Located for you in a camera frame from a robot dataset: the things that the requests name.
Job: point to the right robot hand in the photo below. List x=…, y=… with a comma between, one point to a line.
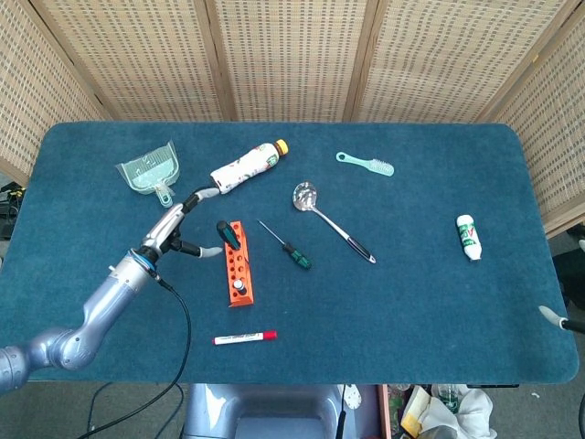
x=571, y=283

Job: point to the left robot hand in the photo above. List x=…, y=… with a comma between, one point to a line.
x=164, y=228

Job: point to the dark green slim screwdriver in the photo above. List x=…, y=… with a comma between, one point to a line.
x=227, y=233

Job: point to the silver black precision screwdriver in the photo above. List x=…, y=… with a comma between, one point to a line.
x=238, y=286

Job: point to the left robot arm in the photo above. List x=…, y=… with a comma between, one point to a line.
x=105, y=297

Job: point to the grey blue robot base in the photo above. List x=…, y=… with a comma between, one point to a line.
x=274, y=411

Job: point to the orange tool holder rack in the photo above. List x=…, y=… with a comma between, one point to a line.
x=242, y=301

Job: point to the clear green dustpan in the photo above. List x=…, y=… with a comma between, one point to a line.
x=148, y=171

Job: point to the printed bottle orange cap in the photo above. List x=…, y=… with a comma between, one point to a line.
x=242, y=169

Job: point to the small white green bottle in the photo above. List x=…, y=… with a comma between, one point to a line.
x=468, y=235

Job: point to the white marker red cap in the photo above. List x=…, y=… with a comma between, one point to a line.
x=242, y=338

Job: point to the green black striped screwdriver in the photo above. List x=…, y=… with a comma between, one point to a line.
x=299, y=258

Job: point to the slotted steel spoon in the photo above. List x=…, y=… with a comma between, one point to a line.
x=304, y=196

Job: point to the black equipment pile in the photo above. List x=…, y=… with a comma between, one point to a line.
x=8, y=215

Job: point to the blue table mat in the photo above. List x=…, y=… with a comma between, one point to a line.
x=411, y=297

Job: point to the white plastic bag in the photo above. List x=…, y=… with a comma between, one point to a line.
x=466, y=411

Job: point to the woven wooden folding screen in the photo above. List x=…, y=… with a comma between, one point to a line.
x=292, y=55

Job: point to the mint green brush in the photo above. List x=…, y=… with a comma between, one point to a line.
x=379, y=165

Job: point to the white perforated plate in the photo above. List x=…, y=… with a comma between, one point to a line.
x=353, y=397

